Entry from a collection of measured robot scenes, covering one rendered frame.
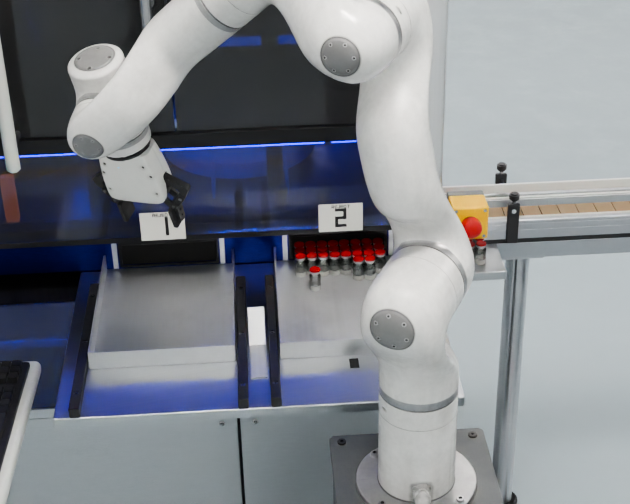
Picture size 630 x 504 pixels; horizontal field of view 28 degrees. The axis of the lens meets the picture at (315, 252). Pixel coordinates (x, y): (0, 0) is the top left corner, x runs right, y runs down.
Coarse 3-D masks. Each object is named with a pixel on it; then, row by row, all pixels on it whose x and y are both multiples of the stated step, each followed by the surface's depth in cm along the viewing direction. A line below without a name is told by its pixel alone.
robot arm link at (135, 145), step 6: (144, 132) 189; (150, 132) 191; (138, 138) 188; (144, 138) 189; (126, 144) 188; (132, 144) 188; (138, 144) 189; (144, 144) 190; (120, 150) 188; (126, 150) 188; (132, 150) 189; (138, 150) 189; (108, 156) 190; (114, 156) 189; (120, 156) 189
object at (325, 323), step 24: (288, 264) 252; (288, 288) 245; (336, 288) 244; (360, 288) 244; (288, 312) 237; (312, 312) 237; (336, 312) 237; (360, 312) 237; (288, 336) 230; (312, 336) 230; (336, 336) 230; (360, 336) 230
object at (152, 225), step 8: (144, 216) 237; (152, 216) 238; (160, 216) 238; (168, 216) 238; (144, 224) 238; (152, 224) 238; (160, 224) 239; (168, 224) 239; (184, 224) 239; (144, 232) 239; (152, 232) 239; (160, 232) 239; (176, 232) 240; (184, 232) 240; (144, 240) 240
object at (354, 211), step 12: (324, 204) 239; (336, 204) 239; (348, 204) 239; (360, 204) 239; (324, 216) 240; (336, 216) 240; (348, 216) 240; (360, 216) 240; (324, 228) 241; (336, 228) 241; (348, 228) 242; (360, 228) 242
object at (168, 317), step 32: (128, 288) 246; (160, 288) 246; (192, 288) 245; (224, 288) 245; (96, 320) 232; (128, 320) 236; (160, 320) 236; (192, 320) 236; (224, 320) 235; (96, 352) 221; (128, 352) 222; (160, 352) 222; (192, 352) 223; (224, 352) 223
